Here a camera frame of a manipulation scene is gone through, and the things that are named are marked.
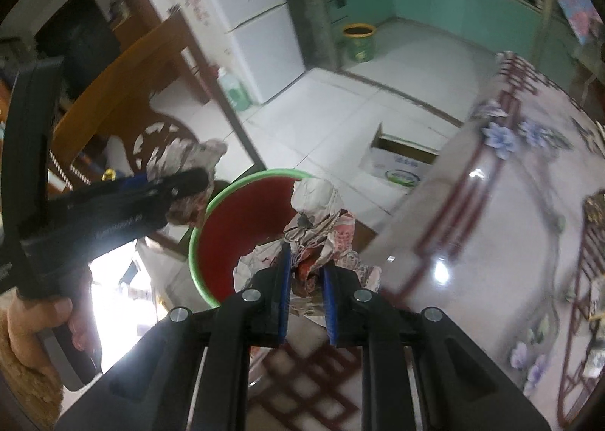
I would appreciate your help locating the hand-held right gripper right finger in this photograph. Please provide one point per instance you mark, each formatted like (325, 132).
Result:
(331, 308)

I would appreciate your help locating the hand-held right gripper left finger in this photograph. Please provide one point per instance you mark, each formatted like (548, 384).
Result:
(285, 298)

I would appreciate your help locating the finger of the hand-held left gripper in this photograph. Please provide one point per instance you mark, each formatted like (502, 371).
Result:
(142, 204)
(132, 182)

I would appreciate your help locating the red bucket green rim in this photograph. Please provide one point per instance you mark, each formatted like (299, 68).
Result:
(231, 223)

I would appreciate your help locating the person's left hand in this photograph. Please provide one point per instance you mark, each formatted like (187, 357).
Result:
(38, 317)

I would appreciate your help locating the carved wooden chair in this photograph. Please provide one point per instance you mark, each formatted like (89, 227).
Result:
(118, 67)

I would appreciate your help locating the green detergent bottle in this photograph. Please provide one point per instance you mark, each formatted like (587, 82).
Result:
(236, 93)

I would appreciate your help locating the white cardboard box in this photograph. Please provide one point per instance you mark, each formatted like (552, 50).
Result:
(392, 166)

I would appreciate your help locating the green waste bin yellow rim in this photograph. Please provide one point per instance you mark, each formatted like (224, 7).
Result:
(360, 47)

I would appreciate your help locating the wooden door frame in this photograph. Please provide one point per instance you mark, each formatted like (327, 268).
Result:
(118, 1)

